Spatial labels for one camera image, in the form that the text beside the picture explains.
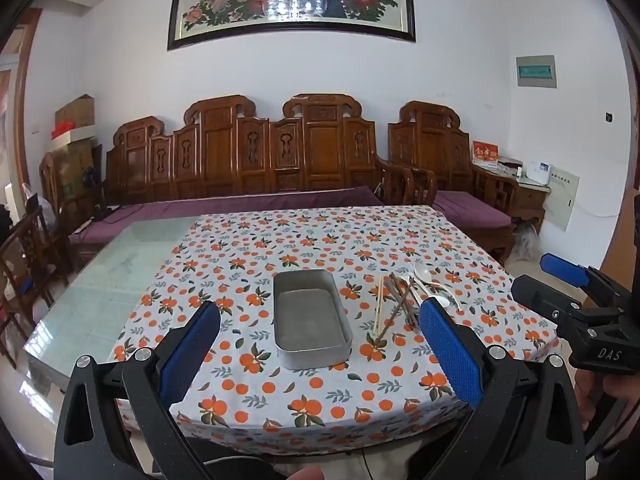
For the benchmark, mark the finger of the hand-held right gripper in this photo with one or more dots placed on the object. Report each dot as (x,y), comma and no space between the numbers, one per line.
(565,266)
(545,300)

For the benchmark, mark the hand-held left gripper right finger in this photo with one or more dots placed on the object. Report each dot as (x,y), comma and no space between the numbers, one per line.
(450,350)

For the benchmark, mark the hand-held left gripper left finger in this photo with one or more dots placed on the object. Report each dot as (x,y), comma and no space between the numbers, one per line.
(192,345)

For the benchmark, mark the metal spoon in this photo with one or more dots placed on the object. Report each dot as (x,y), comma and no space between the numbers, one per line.
(395,305)

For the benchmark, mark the large white ceramic spoon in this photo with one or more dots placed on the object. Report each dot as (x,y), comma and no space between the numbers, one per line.
(423,272)

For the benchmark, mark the light wooden chopstick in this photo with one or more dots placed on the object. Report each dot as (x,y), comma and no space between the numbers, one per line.
(382,295)
(378,310)

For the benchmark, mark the rectangular metal tray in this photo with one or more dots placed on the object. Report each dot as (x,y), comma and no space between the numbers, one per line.
(310,320)

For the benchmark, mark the person's right hand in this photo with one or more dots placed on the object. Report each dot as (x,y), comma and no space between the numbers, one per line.
(586,405)

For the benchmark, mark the clear plastic bag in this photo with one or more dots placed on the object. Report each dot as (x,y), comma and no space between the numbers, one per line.
(525,242)

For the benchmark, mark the small white ceramic spoon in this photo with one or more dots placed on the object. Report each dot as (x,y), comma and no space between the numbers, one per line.
(442,301)

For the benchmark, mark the wooden side table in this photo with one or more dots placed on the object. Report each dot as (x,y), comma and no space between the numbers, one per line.
(525,200)

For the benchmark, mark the white tabletop device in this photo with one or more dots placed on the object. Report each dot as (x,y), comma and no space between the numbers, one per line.
(536,172)

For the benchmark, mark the glass-topped table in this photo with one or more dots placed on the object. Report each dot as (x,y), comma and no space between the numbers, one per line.
(110,280)

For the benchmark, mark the square purple seat cushion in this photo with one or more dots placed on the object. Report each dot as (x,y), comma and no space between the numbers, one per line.
(472,207)

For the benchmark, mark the person's dark clothing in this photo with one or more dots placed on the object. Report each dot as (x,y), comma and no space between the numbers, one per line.
(235,462)

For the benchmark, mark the red desk calendar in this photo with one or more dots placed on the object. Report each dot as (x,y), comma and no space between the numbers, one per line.
(485,152)

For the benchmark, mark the long purple seat cushion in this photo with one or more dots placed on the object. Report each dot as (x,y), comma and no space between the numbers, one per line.
(225,207)

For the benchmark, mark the orange print tablecloth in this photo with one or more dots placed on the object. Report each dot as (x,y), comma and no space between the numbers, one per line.
(310,240)

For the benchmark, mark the carved wooden armchair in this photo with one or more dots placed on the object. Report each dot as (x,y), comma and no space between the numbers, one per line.
(435,150)

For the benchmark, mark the dark wooden chair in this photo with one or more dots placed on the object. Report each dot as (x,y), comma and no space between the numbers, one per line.
(25,260)

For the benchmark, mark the carved wooden sofa bench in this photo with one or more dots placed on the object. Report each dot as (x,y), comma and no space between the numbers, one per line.
(220,155)

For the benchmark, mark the large cardboard box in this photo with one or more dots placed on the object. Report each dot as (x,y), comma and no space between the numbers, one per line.
(75,165)

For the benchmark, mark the flat white box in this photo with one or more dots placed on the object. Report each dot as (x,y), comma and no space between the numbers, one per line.
(75,135)

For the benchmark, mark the red decoration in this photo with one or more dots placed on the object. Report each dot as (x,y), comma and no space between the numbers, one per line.
(61,128)

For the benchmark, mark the small cardboard box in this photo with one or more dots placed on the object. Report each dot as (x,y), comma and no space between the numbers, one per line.
(75,110)

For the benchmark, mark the framed floral painting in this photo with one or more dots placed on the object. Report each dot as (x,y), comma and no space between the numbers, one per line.
(295,0)

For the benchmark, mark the white wall panel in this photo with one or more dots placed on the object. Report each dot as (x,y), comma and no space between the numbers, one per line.
(562,200)

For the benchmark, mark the wall electrical panel box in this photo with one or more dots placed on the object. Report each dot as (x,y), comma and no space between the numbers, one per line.
(536,71)

